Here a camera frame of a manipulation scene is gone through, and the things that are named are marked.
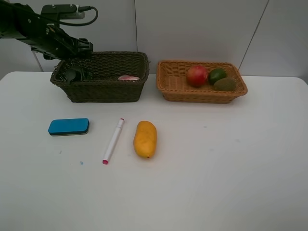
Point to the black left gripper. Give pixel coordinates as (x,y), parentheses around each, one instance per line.
(57,44)

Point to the dark green pump bottle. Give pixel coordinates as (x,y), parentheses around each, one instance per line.
(78,73)

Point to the pink bottle white cap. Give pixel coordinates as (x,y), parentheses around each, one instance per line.
(128,78)

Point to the blue whiteboard eraser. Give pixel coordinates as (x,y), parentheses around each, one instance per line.
(73,126)

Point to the white marker pink caps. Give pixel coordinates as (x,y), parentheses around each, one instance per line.
(113,142)

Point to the yellow mango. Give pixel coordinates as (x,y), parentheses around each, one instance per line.
(145,139)

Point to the red apple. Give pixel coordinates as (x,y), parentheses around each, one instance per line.
(196,76)

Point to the green avocado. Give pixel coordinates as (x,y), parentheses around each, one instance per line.
(216,75)

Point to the brown kiwi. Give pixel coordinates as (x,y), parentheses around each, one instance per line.
(225,84)

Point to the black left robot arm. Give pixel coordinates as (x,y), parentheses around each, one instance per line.
(42,31)

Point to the dark brown wicker basket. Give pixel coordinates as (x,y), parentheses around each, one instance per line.
(105,87)

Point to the orange wicker basket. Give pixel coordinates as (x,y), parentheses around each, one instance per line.
(171,82)

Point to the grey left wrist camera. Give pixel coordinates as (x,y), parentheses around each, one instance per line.
(62,12)

